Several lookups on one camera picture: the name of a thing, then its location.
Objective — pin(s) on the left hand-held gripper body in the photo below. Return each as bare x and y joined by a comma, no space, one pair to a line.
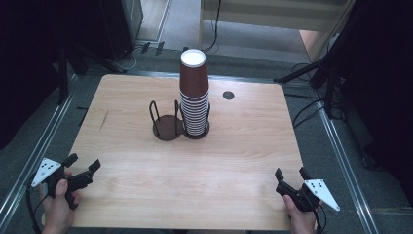
79,180

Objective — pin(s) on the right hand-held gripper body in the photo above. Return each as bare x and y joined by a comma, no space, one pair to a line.
300,196

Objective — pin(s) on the stack of brown paper cups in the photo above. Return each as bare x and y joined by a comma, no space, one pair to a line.
194,83

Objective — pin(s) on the person's right hand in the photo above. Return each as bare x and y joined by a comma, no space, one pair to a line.
302,222

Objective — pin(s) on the person's left hand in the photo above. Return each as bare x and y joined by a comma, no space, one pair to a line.
58,211

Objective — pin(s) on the black metal stand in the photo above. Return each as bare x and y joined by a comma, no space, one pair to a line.
63,74

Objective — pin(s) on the round dark table grommet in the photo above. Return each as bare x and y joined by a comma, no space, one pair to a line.
228,95

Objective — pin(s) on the black tripod stand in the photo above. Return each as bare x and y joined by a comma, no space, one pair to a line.
321,65

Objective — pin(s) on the dark cabinet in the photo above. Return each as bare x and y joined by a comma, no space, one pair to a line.
121,26

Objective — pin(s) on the metal floor rail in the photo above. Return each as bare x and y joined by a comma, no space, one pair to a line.
347,172
32,159

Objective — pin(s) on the small black bracket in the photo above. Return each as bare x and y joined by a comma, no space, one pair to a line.
160,48
145,47

